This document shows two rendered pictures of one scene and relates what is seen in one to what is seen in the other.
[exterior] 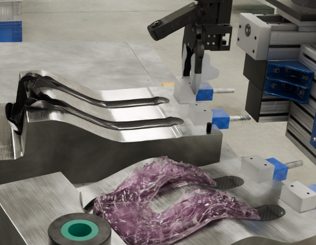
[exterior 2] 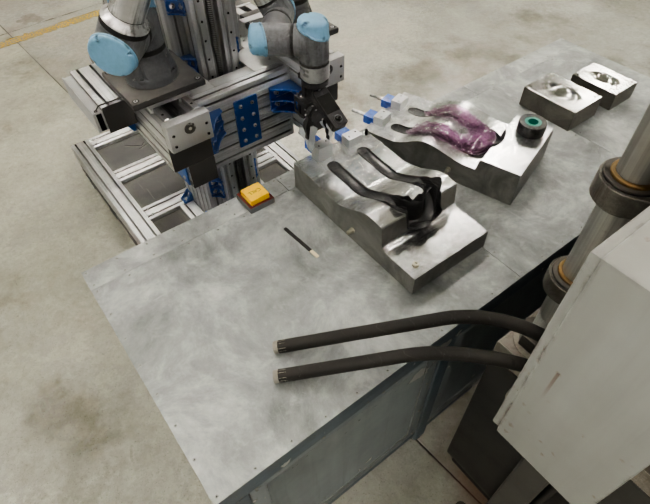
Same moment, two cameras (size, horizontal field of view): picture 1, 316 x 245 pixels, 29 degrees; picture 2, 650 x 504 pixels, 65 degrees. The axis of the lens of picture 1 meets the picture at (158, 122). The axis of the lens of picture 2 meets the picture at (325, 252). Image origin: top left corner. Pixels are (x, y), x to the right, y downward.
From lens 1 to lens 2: 1.99 m
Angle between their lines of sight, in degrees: 84
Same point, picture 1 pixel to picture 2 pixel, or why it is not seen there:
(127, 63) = (178, 259)
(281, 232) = (429, 105)
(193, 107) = (354, 136)
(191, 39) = not seen: hidden behind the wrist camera
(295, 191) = (402, 99)
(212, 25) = not seen: hidden behind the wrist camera
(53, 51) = (171, 337)
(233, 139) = not seen: outside the picture
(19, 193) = (513, 164)
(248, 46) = (197, 137)
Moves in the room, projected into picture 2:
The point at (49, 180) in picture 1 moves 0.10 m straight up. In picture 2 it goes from (492, 160) to (501, 130)
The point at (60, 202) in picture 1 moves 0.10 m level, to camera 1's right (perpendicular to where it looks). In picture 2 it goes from (505, 149) to (486, 129)
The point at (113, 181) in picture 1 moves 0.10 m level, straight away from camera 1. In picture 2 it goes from (453, 154) to (423, 164)
